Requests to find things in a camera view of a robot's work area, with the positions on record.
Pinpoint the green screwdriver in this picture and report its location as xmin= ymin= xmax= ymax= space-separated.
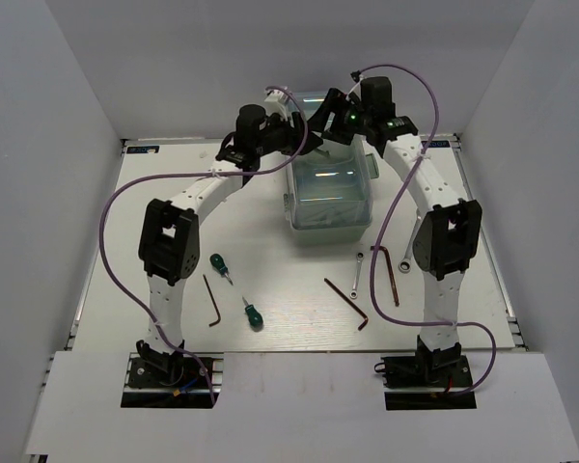
xmin=242 ymin=297 xmax=263 ymax=331
xmin=209 ymin=253 xmax=234 ymax=285

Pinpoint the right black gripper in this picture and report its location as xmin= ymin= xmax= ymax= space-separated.
xmin=306 ymin=88 xmax=372 ymax=146

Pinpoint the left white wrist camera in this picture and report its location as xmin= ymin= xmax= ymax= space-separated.
xmin=262 ymin=86 xmax=292 ymax=120

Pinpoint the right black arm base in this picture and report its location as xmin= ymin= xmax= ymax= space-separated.
xmin=373 ymin=355 xmax=477 ymax=411

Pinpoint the blue table label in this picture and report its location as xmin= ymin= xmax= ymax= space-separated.
xmin=126 ymin=146 xmax=160 ymax=154
xmin=422 ymin=140 xmax=451 ymax=149

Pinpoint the brown hex key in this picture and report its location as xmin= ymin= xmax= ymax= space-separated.
xmin=379 ymin=246 xmax=400 ymax=307
xmin=202 ymin=273 xmax=222 ymax=328
xmin=323 ymin=278 xmax=369 ymax=332

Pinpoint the right blue table label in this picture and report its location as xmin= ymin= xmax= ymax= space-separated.
xmin=422 ymin=140 xmax=451 ymax=149

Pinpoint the left blue table label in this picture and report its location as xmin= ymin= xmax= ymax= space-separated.
xmin=126 ymin=146 xmax=160 ymax=154

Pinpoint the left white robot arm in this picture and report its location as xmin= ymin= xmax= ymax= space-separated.
xmin=136 ymin=104 xmax=321 ymax=385

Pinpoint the large silver ratchet wrench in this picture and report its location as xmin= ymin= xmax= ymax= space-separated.
xmin=399 ymin=215 xmax=422 ymax=274

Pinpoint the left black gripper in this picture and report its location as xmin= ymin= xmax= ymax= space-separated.
xmin=256 ymin=111 xmax=325 ymax=156

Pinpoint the green plastic toolbox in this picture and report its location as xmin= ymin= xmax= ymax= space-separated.
xmin=285 ymin=97 xmax=378 ymax=246

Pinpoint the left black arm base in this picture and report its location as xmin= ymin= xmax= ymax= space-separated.
xmin=121 ymin=340 xmax=223 ymax=410

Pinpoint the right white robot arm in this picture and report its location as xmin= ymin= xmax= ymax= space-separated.
xmin=309 ymin=76 xmax=483 ymax=385

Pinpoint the small silver ratchet wrench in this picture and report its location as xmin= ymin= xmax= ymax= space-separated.
xmin=349 ymin=252 xmax=365 ymax=300

